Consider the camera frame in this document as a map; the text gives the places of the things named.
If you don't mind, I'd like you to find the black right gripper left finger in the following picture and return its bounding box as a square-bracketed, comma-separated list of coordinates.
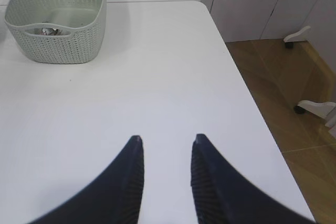
[33, 135, 144, 223]

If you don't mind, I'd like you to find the white furniture leg far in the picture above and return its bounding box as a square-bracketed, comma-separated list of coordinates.
[283, 26, 311, 49]

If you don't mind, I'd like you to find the white furniture leg near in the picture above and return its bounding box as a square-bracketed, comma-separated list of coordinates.
[293, 100, 335, 128]

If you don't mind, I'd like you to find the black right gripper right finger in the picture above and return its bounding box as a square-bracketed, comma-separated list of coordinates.
[191, 134, 312, 223]

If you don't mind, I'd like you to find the white paper ball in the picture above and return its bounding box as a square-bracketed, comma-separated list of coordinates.
[34, 28, 62, 36]

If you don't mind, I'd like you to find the green plastic woven basket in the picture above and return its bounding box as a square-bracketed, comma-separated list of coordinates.
[4, 0, 107, 64]

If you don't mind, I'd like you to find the white furniture leg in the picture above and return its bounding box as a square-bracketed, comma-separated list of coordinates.
[293, 100, 335, 128]
[283, 26, 311, 49]

